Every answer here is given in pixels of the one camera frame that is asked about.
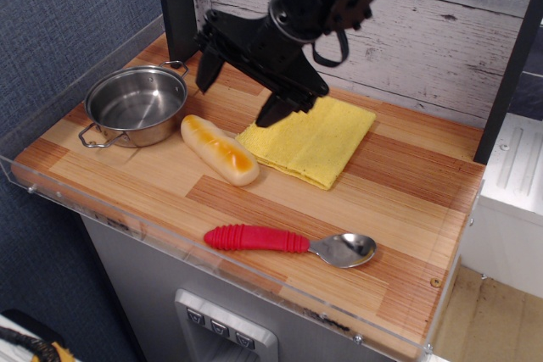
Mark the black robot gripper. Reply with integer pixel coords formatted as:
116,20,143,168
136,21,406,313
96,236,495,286
196,0,329,128

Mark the yellow cloth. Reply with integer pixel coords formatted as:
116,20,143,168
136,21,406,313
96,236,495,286
236,97,377,191

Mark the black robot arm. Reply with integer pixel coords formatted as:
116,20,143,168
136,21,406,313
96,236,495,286
196,0,374,127

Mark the toy bread loaf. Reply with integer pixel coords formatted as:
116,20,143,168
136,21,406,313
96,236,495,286
181,114,260,187

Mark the stainless steel pot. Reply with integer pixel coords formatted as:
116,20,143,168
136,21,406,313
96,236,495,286
79,61,189,148

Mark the grey cabinet with button panel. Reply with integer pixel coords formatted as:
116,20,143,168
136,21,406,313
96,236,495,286
83,218,387,361

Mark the clear acrylic table guard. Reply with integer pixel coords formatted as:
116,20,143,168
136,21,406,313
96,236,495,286
0,14,487,358

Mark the white appliance at right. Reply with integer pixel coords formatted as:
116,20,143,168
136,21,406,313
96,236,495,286
460,114,542,298

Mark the yellow black object bottom left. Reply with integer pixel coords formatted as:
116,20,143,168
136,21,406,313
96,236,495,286
1,327,76,362

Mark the black cable loop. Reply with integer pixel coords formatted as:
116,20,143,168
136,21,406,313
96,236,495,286
311,26,350,68

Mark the black left frame post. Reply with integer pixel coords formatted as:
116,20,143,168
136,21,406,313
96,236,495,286
160,0,199,62

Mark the black frame post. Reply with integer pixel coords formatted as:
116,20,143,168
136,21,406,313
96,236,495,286
473,0,542,164
160,0,199,62

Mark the red handled metal spoon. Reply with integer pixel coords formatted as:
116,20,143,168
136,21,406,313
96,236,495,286
204,225,378,269

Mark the black right frame post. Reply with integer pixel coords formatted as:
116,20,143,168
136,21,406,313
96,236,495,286
473,0,542,164

